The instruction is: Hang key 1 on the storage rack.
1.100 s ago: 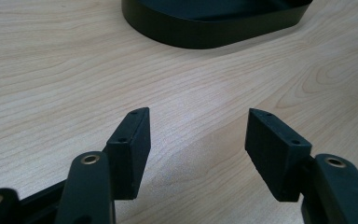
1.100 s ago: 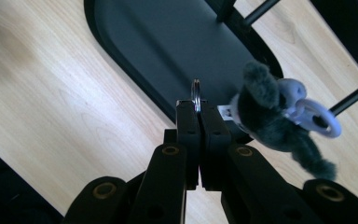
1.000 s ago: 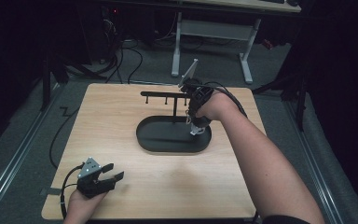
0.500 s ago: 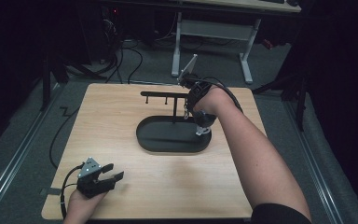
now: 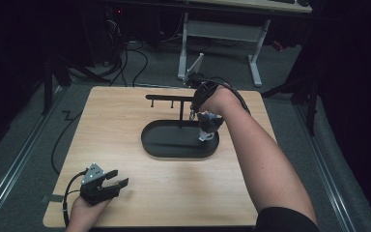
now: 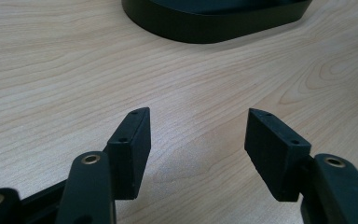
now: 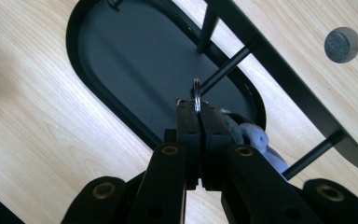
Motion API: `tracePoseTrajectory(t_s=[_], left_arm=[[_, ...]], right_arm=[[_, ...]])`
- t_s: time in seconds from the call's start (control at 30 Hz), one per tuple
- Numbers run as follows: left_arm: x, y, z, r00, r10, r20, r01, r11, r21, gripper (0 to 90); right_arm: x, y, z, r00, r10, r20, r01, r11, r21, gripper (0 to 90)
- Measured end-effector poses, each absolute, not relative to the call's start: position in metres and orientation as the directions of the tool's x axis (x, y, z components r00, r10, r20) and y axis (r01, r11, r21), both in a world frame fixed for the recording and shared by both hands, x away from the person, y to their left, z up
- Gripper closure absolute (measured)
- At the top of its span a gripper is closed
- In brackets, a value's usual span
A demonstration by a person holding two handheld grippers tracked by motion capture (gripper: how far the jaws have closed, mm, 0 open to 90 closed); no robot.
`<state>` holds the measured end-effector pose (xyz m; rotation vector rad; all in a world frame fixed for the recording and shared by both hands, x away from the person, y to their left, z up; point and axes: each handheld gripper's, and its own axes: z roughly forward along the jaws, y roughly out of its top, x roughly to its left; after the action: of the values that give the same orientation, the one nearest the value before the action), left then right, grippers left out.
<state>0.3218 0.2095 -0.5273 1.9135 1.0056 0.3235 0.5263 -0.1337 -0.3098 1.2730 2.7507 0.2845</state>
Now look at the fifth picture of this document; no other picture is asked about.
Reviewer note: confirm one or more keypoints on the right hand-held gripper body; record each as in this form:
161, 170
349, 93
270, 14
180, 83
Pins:
204, 92

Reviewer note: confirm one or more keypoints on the black hook rack with tray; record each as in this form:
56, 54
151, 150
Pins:
174, 141

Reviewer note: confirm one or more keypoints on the person's left hand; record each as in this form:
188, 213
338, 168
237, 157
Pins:
83, 217

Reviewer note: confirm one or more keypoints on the black metal stand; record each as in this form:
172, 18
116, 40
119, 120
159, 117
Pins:
48, 83
309, 96

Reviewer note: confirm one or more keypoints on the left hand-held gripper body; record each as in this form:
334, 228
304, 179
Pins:
95, 190

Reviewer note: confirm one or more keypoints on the black sleeve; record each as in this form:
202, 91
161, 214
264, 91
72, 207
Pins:
286, 220

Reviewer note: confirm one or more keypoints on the black and white plush toy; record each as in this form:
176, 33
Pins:
209, 124

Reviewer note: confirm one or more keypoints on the grey tape piece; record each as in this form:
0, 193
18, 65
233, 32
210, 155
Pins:
55, 198

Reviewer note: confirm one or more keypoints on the small red object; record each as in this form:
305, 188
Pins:
277, 45

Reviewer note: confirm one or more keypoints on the white-legged desk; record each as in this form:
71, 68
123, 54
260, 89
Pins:
222, 30

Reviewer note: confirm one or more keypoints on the dark computer tower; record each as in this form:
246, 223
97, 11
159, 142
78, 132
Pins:
114, 29

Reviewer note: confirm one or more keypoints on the person's right hand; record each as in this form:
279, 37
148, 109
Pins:
223, 101

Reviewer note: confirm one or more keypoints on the metal floor rail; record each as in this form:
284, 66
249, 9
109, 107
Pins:
327, 174
19, 158

